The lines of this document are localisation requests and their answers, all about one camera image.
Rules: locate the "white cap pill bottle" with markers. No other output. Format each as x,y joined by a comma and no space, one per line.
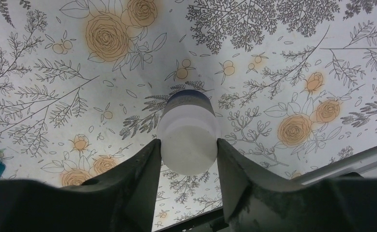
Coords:
188,131

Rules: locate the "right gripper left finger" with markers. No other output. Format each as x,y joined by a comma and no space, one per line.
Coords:
119,200

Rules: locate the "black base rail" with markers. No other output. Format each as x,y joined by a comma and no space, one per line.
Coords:
357,165

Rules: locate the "floral table mat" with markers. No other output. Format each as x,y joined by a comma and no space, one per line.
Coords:
83,82

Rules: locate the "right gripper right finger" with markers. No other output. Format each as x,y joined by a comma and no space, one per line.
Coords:
257,200

